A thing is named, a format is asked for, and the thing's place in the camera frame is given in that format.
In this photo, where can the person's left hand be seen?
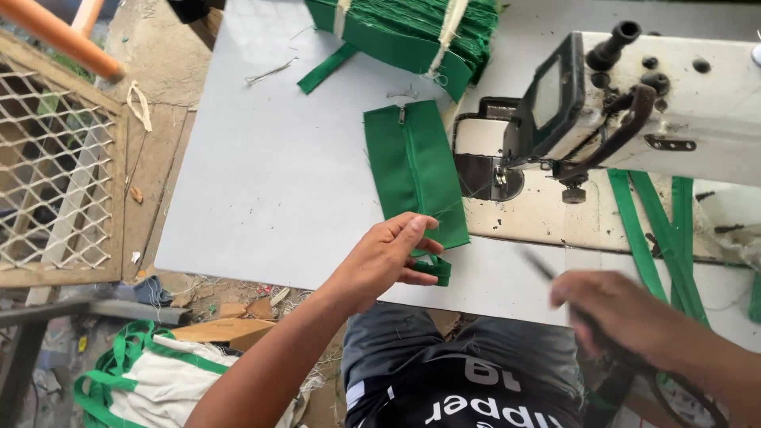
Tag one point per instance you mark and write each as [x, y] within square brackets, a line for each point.
[371, 258]

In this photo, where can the person's right hand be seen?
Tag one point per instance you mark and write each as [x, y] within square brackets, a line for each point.
[618, 315]

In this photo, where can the person's left fingers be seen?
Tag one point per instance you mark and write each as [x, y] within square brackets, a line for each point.
[416, 229]

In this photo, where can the person's right fingers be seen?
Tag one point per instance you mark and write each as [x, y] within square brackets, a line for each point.
[571, 294]

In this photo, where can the black scissors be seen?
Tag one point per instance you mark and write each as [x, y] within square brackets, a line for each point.
[538, 264]

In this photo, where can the green zippered fabric panel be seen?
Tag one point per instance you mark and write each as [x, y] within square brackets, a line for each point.
[410, 166]

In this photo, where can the person's grey shorts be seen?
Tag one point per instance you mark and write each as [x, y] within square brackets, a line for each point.
[386, 339]

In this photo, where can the person's black printed shirt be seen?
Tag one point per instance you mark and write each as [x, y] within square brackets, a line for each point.
[464, 398]

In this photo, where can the tied bundle of green panels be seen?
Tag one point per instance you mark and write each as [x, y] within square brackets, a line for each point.
[416, 35]

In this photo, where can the white industrial sewing machine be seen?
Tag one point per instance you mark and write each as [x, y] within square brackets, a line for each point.
[683, 119]

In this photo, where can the white thread scrap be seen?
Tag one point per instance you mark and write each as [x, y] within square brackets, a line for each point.
[270, 72]

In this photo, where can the brown cardboard box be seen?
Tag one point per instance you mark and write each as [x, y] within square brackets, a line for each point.
[226, 333]

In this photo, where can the blue rag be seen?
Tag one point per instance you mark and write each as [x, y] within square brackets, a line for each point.
[153, 290]

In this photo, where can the white cloth strip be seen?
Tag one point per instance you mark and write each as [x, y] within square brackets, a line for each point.
[140, 104]

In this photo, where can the grey metal bar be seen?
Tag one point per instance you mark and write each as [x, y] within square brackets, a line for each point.
[71, 312]

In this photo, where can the orange wooden pole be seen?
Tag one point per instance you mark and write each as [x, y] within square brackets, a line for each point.
[59, 37]
[87, 15]

